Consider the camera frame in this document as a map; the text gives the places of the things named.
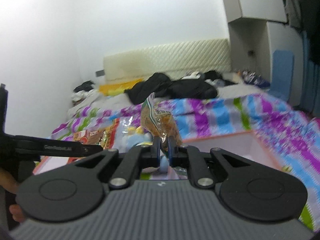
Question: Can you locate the green brown snack packet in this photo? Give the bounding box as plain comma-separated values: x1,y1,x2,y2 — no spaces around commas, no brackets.
140,92,183,151

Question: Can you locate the orange snack packet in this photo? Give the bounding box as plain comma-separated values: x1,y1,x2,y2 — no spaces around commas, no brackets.
73,119,120,150

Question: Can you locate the person's hand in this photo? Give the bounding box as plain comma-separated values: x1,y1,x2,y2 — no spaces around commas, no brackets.
0,167,26,223

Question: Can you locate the white blue plush toy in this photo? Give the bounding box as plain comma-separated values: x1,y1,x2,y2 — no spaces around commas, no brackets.
122,126,169,174

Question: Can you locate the pink box lid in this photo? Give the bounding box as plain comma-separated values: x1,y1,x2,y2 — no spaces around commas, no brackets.
33,157,81,175

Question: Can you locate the pink cardboard box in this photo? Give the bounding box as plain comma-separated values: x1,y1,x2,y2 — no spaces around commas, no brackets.
139,129,288,181

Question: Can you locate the black clothes pile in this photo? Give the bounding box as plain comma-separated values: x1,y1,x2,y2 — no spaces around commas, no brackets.
124,70,234,105

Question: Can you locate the yellow pillow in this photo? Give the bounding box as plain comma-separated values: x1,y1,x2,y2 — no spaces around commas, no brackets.
98,78,144,96

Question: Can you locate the clothes heap on nightstand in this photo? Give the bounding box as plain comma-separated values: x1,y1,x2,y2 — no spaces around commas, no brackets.
71,80,99,102

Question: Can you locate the colourful striped floral bedspread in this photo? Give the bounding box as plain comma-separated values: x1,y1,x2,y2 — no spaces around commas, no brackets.
48,93,320,231

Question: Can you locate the cream quilted headboard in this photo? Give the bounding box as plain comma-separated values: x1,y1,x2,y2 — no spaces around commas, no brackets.
103,38,232,82

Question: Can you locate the blue curtain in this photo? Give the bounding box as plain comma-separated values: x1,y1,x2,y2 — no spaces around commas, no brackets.
291,31,319,118

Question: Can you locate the hanging black jacket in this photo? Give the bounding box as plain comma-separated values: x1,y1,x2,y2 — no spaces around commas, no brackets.
283,0,319,65

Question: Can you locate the grey wall cabinet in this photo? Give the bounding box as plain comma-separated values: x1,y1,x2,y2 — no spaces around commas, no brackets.
217,0,303,81

